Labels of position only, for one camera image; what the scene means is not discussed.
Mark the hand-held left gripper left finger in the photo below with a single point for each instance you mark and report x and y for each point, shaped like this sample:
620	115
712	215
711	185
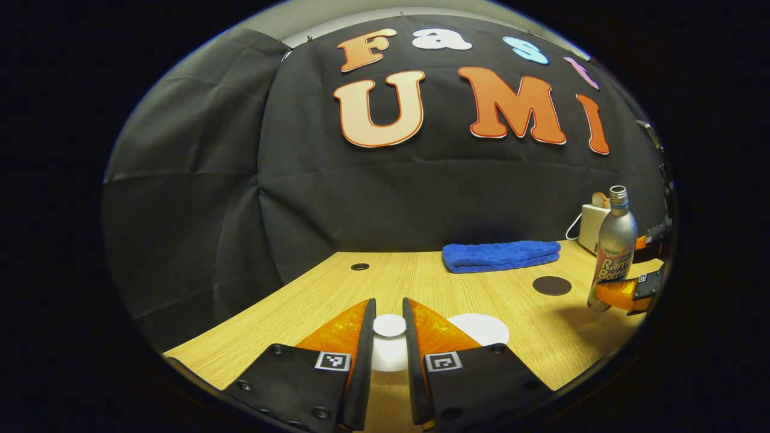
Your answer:
367	361

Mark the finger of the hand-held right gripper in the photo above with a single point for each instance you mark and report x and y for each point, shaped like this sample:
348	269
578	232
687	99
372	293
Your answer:
625	293
652	236

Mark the brown toast slice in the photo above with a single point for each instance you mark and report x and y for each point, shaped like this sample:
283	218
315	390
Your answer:
600	199

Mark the blue folded towel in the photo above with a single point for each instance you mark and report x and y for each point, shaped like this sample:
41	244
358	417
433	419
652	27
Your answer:
499	255

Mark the dark brown round coaster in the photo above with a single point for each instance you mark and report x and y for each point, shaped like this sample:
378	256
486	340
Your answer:
551	285

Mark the white toaster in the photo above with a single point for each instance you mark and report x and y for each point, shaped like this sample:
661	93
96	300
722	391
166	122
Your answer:
591	228

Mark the silver water bottle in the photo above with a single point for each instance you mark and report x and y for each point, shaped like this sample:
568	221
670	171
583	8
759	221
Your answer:
616	237

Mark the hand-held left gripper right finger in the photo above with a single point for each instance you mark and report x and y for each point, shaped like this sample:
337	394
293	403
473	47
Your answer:
412	361

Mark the white teacup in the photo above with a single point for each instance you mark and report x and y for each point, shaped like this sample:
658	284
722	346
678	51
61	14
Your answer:
481	329

